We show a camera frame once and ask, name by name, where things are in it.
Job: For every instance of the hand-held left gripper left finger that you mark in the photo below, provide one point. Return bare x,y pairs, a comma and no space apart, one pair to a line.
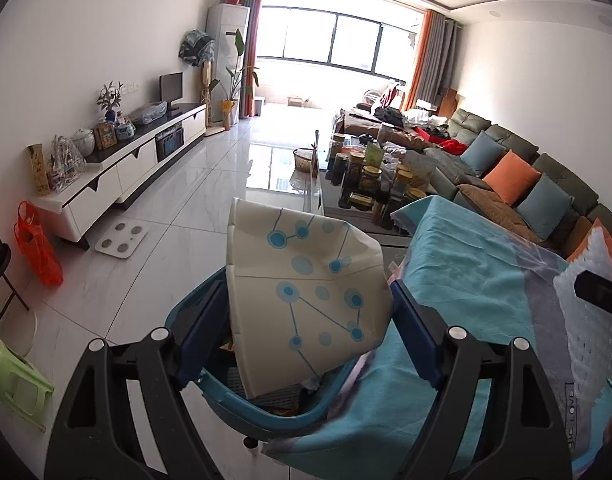
203,320

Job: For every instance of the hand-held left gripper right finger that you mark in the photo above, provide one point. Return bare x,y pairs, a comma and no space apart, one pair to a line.
416,330

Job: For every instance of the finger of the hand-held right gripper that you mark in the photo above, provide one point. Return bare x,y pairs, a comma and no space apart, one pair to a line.
598,292

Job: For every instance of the white foam net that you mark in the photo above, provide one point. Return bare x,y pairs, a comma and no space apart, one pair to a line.
581,340

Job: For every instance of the blue trash bin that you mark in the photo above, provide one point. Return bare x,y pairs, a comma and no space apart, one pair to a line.
286,420

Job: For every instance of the orange cushion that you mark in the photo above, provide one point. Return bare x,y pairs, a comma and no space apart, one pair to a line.
593,240
511,177

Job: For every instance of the blue grey tablecloth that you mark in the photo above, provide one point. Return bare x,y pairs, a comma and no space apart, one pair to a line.
461,270

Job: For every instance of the blue cushion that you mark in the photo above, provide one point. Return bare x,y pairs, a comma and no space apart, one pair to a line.
543,205
481,152

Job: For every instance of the white body scale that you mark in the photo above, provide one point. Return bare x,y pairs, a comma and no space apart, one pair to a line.
121,240

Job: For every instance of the green leather sofa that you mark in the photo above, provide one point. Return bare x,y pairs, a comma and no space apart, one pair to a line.
561,170

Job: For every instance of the brown seat mat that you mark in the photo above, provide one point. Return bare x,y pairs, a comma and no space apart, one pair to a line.
496,210

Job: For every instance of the group of glass jars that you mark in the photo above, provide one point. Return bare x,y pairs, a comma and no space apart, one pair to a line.
366,180

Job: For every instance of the paper bag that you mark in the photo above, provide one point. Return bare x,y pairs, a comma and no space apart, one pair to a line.
421,170

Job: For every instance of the glass coffee table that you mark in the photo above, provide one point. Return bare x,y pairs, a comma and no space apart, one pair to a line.
286,180

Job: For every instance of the white tv cabinet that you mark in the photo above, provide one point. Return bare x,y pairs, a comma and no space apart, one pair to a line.
135,160

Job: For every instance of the orange mesh bag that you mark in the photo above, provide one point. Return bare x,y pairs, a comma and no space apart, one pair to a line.
38,250

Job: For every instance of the red cloth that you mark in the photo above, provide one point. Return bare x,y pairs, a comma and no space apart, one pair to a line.
453,146

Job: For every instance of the wicker basket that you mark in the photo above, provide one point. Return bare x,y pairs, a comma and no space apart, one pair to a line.
303,160

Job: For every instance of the green plastic stool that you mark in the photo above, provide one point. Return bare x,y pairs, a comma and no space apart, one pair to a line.
10,375

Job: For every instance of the blue white porcelain jar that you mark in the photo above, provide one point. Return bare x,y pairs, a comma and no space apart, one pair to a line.
124,129

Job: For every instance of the clear gift bag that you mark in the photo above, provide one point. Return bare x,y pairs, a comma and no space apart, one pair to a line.
63,165

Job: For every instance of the clear plastic bag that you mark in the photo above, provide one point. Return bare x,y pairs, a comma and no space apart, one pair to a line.
148,112

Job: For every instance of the white ceramic jar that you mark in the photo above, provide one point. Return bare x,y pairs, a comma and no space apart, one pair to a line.
83,141

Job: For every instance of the black bag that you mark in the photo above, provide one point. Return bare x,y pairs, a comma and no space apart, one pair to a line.
388,115

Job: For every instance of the small grey bin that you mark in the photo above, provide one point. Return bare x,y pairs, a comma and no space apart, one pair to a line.
259,106

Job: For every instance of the tall yellow box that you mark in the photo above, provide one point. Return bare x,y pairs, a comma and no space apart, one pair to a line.
38,170

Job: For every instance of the wooden board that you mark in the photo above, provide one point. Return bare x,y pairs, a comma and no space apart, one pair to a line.
448,102

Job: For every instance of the black tv monitor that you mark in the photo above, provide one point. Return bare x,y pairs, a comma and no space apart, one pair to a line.
170,87

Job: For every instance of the tall leafy floor plant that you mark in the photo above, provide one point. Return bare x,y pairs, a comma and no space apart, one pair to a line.
235,85

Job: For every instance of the cardboard box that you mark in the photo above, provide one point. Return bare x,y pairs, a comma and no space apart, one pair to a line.
297,101

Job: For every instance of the small potted plant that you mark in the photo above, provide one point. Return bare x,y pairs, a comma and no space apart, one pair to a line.
110,100

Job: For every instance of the orange grey curtain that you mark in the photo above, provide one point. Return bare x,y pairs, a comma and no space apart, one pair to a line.
251,60
428,60

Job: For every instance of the white standing air conditioner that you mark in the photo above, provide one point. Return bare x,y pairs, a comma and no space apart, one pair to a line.
225,50

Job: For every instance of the covered standing fan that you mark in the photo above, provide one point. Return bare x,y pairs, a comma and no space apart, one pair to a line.
195,47

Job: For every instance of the dark framed window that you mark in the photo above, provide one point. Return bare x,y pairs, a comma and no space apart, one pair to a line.
336,40

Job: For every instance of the wooden picture frame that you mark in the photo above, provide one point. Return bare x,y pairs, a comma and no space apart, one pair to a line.
104,136

